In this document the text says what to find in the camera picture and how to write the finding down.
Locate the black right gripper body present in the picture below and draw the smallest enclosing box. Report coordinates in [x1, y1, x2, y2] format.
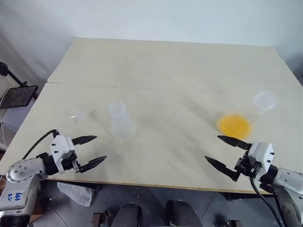
[234, 153, 260, 179]

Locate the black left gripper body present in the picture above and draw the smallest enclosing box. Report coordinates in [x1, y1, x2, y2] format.
[56, 151, 83, 175]

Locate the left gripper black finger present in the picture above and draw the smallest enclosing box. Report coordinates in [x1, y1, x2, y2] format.
[71, 135, 98, 146]
[79, 155, 108, 173]

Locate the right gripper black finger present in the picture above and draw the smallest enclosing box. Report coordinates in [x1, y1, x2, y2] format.
[217, 135, 252, 150]
[205, 155, 240, 183]

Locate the clear plastic beaker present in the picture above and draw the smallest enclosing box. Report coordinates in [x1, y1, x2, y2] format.
[107, 101, 137, 142]

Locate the flask with yellow liquid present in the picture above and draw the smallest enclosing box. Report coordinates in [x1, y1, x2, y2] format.
[216, 90, 279, 140]

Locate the crumpled clear plastic bag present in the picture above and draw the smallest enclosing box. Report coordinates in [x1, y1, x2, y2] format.
[56, 181, 94, 207]

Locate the dark brown block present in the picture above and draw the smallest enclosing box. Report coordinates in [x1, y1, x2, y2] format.
[92, 208, 112, 227]
[214, 214, 242, 227]

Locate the dark grey rounded shape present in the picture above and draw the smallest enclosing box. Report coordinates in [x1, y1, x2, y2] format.
[111, 202, 143, 227]
[167, 200, 202, 227]

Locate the black tablet screen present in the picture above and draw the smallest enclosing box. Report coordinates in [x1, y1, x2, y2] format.
[0, 85, 39, 109]

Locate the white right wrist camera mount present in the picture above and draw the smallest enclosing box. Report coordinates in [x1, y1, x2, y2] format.
[247, 141, 275, 177]

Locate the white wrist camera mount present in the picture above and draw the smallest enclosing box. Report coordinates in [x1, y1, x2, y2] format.
[49, 135, 76, 175]
[247, 141, 275, 177]

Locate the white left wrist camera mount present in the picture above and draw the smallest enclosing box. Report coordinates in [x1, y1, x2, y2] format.
[49, 135, 76, 175]

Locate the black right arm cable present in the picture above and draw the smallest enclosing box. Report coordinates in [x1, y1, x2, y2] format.
[250, 176, 288, 227]

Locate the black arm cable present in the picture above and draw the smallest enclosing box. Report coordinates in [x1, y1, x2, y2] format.
[21, 129, 59, 159]
[250, 176, 288, 227]

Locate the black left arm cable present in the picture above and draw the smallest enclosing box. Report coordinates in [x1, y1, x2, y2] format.
[21, 129, 59, 159]

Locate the thin white cable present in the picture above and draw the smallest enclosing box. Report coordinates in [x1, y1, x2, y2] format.
[0, 89, 9, 154]

